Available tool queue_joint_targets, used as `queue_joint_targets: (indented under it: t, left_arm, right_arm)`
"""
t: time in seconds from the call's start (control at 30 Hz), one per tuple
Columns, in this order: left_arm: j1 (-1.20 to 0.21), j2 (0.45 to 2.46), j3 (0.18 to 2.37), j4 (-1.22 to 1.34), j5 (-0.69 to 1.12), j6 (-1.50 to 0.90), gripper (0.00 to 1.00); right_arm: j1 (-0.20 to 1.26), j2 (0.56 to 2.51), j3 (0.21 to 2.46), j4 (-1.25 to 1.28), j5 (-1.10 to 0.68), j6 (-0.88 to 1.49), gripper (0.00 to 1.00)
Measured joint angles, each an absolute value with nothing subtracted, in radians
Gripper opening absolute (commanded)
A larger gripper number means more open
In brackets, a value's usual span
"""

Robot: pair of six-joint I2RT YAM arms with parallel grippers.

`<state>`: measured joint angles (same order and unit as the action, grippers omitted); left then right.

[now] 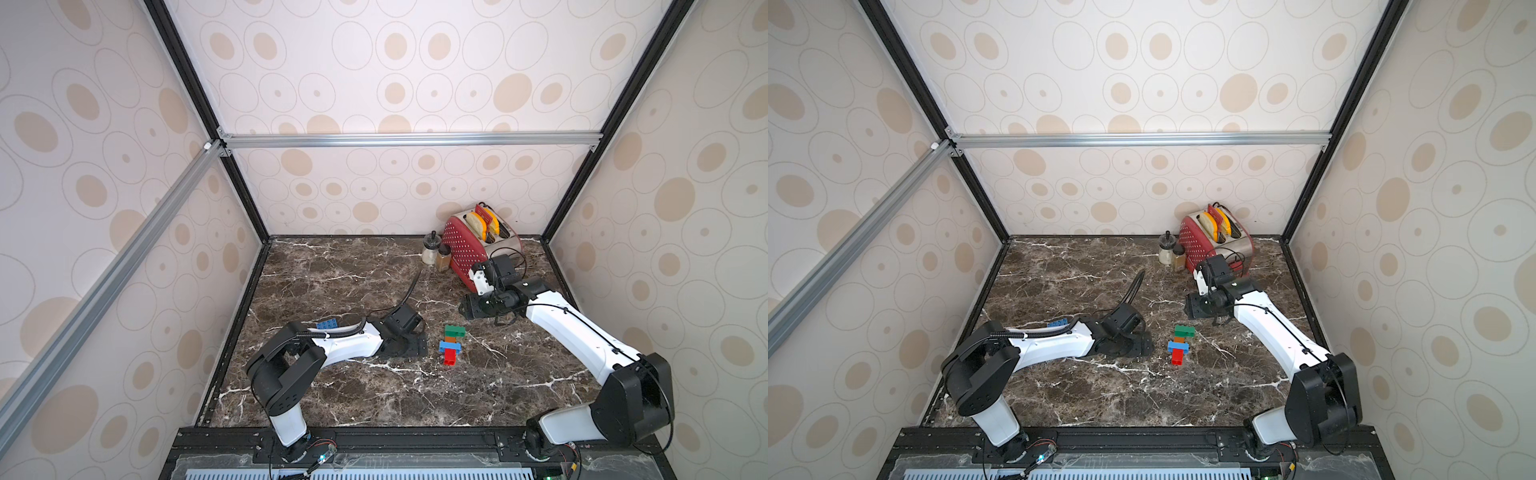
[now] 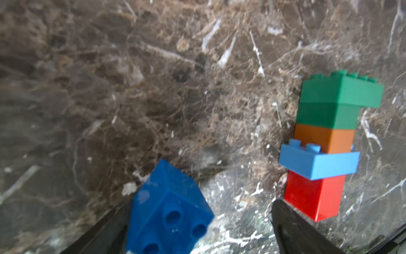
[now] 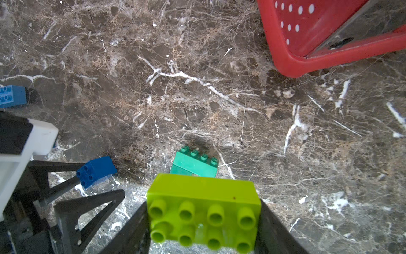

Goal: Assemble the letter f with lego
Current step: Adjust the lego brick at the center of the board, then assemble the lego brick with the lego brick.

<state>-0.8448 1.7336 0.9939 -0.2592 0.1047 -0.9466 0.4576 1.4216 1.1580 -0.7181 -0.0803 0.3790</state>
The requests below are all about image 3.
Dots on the light blue 2x4 lego brick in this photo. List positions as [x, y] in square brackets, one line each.
[12, 95]

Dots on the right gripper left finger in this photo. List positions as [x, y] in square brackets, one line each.
[134, 237]

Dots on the red polka dot toaster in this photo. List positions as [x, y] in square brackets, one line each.
[305, 36]

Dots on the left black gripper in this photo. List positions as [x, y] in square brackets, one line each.
[22, 228]

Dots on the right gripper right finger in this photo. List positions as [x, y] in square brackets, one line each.
[273, 237]

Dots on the blue 2x2 lego brick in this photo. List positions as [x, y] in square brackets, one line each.
[94, 170]

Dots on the lime green 2x4 lego brick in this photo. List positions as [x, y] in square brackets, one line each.
[200, 210]

